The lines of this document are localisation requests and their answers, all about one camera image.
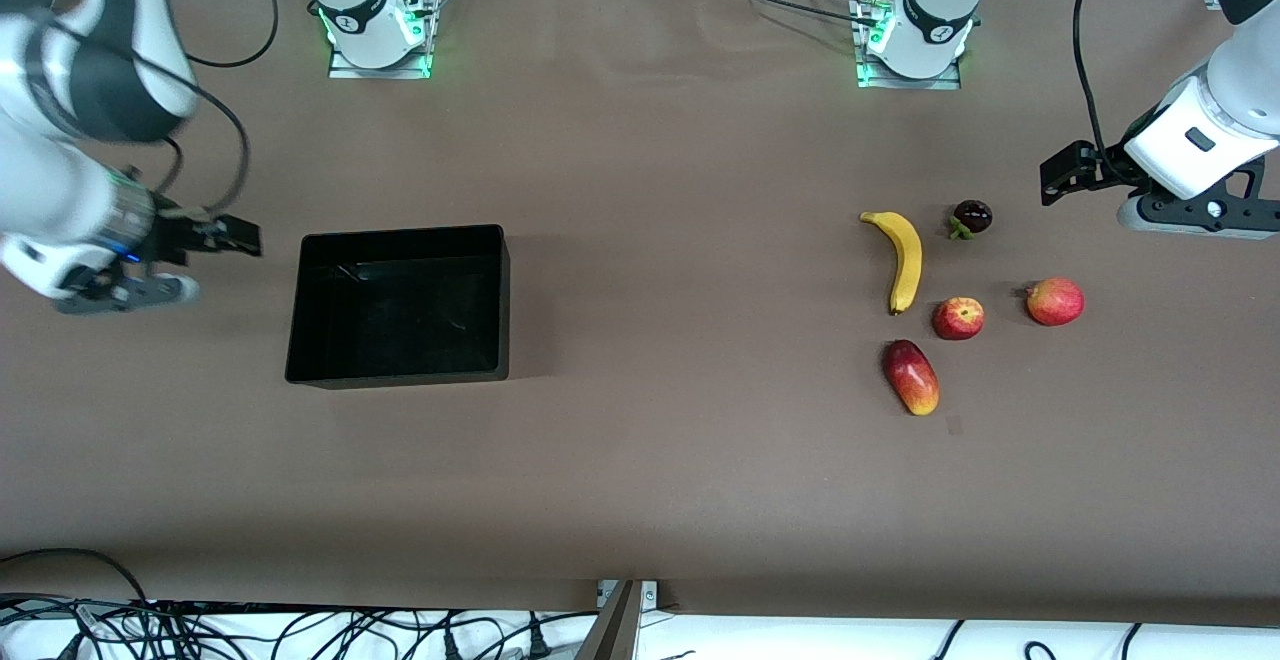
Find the black rectangular plastic box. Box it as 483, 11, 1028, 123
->
285, 224, 511, 388

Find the large red apple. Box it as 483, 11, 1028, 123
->
1024, 276, 1086, 328

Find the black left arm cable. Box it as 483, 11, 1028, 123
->
1073, 0, 1113, 166

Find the dark grey camera post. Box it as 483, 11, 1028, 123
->
575, 580, 641, 660

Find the dark purple mangosteen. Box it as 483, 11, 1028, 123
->
948, 199, 994, 241

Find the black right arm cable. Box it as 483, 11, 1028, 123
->
120, 0, 281, 226

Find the red yellow mango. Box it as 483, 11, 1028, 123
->
881, 339, 941, 417

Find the small metal bracket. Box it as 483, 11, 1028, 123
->
597, 580, 659, 609

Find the yellow banana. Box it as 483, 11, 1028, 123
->
860, 210, 923, 317

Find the small red yellow apple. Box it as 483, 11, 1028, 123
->
932, 296, 986, 342

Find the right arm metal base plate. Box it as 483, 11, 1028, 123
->
328, 0, 433, 81

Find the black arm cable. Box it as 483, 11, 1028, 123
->
1073, 0, 1113, 166
120, 0, 281, 226

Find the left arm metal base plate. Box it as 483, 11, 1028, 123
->
855, 0, 963, 91

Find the brown table cover mat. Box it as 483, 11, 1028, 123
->
0, 0, 1280, 631

